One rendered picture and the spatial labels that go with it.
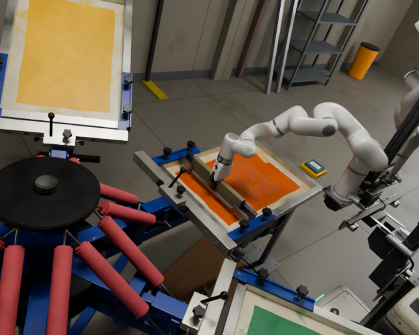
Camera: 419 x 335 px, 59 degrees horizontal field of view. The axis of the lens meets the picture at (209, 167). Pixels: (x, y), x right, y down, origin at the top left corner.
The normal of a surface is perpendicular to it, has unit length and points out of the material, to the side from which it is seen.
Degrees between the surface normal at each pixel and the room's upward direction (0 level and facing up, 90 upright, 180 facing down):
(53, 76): 32
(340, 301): 0
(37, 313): 0
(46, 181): 0
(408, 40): 90
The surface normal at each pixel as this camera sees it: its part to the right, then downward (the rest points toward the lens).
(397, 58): -0.77, 0.20
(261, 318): 0.26, -0.77
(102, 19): 0.33, -0.31
